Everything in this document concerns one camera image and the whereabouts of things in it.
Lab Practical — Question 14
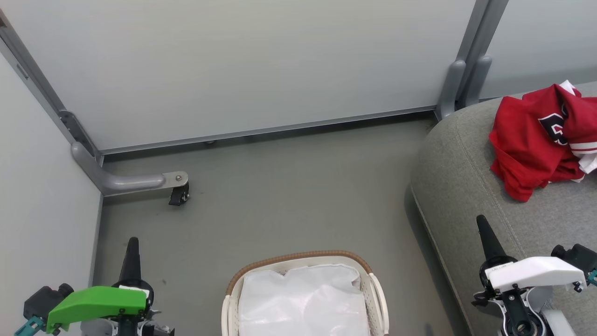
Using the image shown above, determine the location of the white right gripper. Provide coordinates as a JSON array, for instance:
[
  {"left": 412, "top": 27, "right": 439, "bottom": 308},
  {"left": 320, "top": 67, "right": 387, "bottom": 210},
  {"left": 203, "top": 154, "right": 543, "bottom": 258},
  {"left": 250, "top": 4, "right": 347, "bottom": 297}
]
[{"left": 471, "top": 215, "right": 588, "bottom": 336}]

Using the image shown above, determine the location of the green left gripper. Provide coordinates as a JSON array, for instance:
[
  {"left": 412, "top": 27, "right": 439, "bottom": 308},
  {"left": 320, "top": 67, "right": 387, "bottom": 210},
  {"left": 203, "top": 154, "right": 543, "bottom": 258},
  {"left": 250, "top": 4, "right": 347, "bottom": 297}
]
[{"left": 46, "top": 237, "right": 154, "bottom": 336}]

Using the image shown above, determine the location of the red sports jersey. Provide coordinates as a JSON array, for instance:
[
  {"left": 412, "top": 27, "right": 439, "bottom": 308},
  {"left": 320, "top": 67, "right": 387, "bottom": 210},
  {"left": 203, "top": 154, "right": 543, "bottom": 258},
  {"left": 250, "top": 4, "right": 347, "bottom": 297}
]
[{"left": 488, "top": 80, "right": 597, "bottom": 203}]

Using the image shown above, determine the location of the woven rim laundry basket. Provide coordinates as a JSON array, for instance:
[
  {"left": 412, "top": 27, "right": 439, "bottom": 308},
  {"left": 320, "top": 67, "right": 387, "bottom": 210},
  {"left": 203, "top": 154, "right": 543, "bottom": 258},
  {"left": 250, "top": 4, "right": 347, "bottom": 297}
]
[{"left": 221, "top": 251, "right": 390, "bottom": 336}]

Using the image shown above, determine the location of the white basket liner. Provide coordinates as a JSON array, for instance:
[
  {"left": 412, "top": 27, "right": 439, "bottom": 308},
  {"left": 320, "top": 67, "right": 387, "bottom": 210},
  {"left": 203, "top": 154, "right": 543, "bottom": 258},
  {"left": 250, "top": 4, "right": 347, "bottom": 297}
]
[{"left": 237, "top": 264, "right": 372, "bottom": 336}]

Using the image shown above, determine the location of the grey fabric sofa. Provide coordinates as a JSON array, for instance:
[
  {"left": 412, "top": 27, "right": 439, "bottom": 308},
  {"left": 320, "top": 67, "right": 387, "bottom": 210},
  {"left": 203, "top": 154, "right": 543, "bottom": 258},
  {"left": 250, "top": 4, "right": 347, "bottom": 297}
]
[{"left": 410, "top": 82, "right": 597, "bottom": 336}]

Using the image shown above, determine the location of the black caster wheel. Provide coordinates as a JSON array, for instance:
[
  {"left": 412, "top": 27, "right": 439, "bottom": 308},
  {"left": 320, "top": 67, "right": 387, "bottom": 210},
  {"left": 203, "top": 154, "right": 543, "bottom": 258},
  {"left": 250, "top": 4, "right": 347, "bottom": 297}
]
[{"left": 168, "top": 182, "right": 191, "bottom": 207}]

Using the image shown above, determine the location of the grey partition post with foot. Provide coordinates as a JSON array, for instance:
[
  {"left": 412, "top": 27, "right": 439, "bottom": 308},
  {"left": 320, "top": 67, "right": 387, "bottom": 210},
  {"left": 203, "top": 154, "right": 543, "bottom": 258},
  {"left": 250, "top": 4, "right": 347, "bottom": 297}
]
[{"left": 0, "top": 8, "right": 190, "bottom": 197}]

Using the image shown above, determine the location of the teal left camera connector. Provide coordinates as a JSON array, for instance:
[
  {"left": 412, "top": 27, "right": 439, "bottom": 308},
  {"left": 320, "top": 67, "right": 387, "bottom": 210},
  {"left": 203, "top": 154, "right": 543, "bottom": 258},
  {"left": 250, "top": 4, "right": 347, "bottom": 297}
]
[{"left": 14, "top": 316, "right": 45, "bottom": 336}]

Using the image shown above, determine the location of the grey partition post double foot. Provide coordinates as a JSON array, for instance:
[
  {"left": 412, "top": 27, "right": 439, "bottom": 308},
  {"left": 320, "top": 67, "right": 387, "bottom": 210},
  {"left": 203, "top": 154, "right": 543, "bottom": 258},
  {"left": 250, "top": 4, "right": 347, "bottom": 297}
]
[{"left": 435, "top": 0, "right": 510, "bottom": 120}]

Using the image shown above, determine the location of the grey partition bottom rail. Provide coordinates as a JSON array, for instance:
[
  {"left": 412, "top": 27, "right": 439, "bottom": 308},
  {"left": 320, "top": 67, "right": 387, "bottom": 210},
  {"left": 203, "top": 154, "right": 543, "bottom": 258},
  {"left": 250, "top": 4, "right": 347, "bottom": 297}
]
[{"left": 100, "top": 106, "right": 440, "bottom": 155}]

